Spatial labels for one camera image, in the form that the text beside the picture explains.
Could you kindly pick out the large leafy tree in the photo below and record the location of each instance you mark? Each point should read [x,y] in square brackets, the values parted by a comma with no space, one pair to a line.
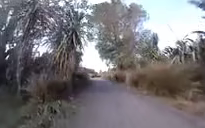
[118,36]

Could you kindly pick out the cabbage tree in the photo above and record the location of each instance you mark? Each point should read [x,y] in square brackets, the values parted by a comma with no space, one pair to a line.
[68,50]

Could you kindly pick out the grey paved path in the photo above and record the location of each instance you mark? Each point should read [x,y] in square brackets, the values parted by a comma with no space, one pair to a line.
[113,110]

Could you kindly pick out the dry brown bushes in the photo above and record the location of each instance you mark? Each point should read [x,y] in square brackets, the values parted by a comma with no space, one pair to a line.
[163,80]

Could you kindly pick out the weedy dirt verge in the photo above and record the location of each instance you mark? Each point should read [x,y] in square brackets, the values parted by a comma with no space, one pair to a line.
[40,113]

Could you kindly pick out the group of tall trees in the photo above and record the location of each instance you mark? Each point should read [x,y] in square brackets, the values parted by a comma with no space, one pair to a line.
[20,40]

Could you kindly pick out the broad-leaved green plants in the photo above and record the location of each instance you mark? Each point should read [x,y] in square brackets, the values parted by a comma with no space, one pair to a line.
[190,50]

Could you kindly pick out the dry grass verge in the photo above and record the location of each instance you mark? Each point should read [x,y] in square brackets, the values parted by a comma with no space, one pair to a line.
[190,105]

